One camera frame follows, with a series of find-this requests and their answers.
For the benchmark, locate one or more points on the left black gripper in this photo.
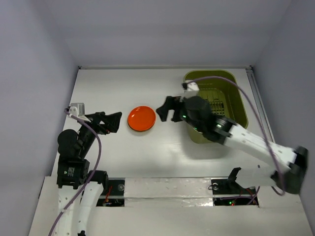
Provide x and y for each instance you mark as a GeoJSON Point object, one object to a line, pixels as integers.
{"type": "Point", "coordinates": [111, 121]}

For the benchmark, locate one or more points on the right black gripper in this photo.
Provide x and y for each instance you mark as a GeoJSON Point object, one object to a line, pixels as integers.
{"type": "Point", "coordinates": [177, 109]}

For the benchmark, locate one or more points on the orange red plate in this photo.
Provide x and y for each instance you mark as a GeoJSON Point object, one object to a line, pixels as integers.
{"type": "Point", "coordinates": [142, 114]}

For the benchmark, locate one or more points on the black teal plate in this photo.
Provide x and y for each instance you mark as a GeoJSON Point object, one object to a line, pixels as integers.
{"type": "Point", "coordinates": [140, 127]}

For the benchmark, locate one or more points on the beige patterned plate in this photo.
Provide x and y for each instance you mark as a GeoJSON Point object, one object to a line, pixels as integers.
{"type": "Point", "coordinates": [140, 132]}

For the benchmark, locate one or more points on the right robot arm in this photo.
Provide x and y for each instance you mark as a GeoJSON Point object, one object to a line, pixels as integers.
{"type": "Point", "coordinates": [286, 169]}

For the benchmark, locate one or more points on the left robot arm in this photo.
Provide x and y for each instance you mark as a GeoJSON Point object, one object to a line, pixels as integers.
{"type": "Point", "coordinates": [79, 182]}

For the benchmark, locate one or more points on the olive green dish rack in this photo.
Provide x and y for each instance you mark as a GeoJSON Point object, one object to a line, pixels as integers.
{"type": "Point", "coordinates": [223, 97]}

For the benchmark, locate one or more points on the foil covered base bar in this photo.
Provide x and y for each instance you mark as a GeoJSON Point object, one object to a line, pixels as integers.
{"type": "Point", "coordinates": [168, 192]}

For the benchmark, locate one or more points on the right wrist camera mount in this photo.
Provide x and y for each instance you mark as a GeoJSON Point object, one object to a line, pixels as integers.
{"type": "Point", "coordinates": [191, 89]}

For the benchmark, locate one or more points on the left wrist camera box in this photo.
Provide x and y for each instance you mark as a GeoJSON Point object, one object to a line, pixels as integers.
{"type": "Point", "coordinates": [77, 108]}

